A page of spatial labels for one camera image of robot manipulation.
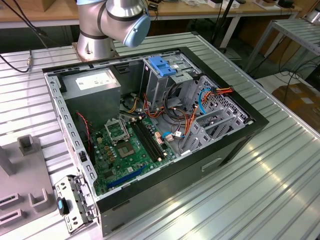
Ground metal disk bay cage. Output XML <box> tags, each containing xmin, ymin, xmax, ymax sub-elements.
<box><xmin>179</xmin><ymin>74</ymin><xmax>254</xmax><ymax>156</ymax></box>

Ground black RAM slot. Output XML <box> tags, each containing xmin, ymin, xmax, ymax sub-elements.
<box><xmin>137</xmin><ymin>118</ymin><xmax>165</xmax><ymax>159</ymax></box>
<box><xmin>141</xmin><ymin>117</ymin><xmax>168</xmax><ymax>158</ymax></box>
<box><xmin>134</xmin><ymin>119</ymin><xmax>162</xmax><ymax>161</ymax></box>
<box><xmin>131</xmin><ymin>120</ymin><xmax>159</xmax><ymax>162</ymax></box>

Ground metal optical drive cage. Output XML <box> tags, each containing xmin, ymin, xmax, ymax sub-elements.
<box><xmin>142</xmin><ymin>53</ymin><xmax>201</xmax><ymax>112</ymax></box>

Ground CPU socket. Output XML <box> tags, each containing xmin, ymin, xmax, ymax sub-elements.
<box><xmin>116</xmin><ymin>142</ymin><xmax>138</xmax><ymax>160</ymax></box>

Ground green motherboard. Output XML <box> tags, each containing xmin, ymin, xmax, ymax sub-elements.
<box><xmin>91</xmin><ymin>115</ymin><xmax>178</xmax><ymax>197</ymax></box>

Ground grey Dell power supply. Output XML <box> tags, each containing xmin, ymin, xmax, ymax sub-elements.
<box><xmin>61</xmin><ymin>67</ymin><xmax>123</xmax><ymax>127</ymax></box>

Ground blue expansion slot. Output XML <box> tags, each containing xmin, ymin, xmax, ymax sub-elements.
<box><xmin>106</xmin><ymin>163</ymin><xmax>148</xmax><ymax>190</ymax></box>

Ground black open PC case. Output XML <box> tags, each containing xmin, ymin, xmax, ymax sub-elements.
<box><xmin>41</xmin><ymin>46</ymin><xmax>270</xmax><ymax>238</ymax></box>

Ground wooden desk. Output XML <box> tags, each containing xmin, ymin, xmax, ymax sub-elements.
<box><xmin>0</xmin><ymin>0</ymin><xmax>303</xmax><ymax>28</ymax></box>

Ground black tripod stand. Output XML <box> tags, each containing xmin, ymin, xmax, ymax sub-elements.
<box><xmin>211</xmin><ymin>0</ymin><xmax>241</xmax><ymax>50</ymax></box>

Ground black latch with blue label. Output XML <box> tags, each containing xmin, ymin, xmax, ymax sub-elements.
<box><xmin>56</xmin><ymin>196</ymin><xmax>71</xmax><ymax>215</ymax></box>

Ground brown cardboard floor box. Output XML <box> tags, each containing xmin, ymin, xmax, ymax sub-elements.
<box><xmin>271</xmin><ymin>83</ymin><xmax>320</xmax><ymax>137</ymax></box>

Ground grey parts rack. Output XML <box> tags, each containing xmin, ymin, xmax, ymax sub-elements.
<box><xmin>0</xmin><ymin>134</ymin><xmax>58</xmax><ymax>232</ymax></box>

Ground metal slat side table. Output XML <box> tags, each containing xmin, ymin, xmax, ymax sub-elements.
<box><xmin>243</xmin><ymin>18</ymin><xmax>320</xmax><ymax>73</ymax></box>

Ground black cable bundle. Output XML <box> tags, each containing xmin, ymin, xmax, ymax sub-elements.
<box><xmin>164</xmin><ymin>83</ymin><xmax>191</xmax><ymax>121</ymax></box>

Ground yellow red supply wires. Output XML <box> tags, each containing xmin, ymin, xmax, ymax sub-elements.
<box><xmin>128</xmin><ymin>96</ymin><xmax>143</xmax><ymax>113</ymax></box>

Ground metal socket cover frame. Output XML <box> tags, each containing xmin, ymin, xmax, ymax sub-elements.
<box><xmin>104</xmin><ymin>119</ymin><xmax>131</xmax><ymax>146</ymax></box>

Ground blue plastic drive bracket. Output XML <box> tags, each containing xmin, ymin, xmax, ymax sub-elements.
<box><xmin>147</xmin><ymin>56</ymin><xmax>177</xmax><ymax>78</ymax></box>

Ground red black twisted wire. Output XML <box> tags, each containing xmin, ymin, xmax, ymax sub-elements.
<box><xmin>76</xmin><ymin>111</ymin><xmax>93</xmax><ymax>153</ymax></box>

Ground metal expansion card bracket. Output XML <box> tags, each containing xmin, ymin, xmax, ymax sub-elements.
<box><xmin>54</xmin><ymin>174</ymin><xmax>98</xmax><ymax>235</ymax></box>

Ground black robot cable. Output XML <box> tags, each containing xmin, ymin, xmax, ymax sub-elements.
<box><xmin>0</xmin><ymin>48</ymin><xmax>34</xmax><ymax>74</ymax></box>

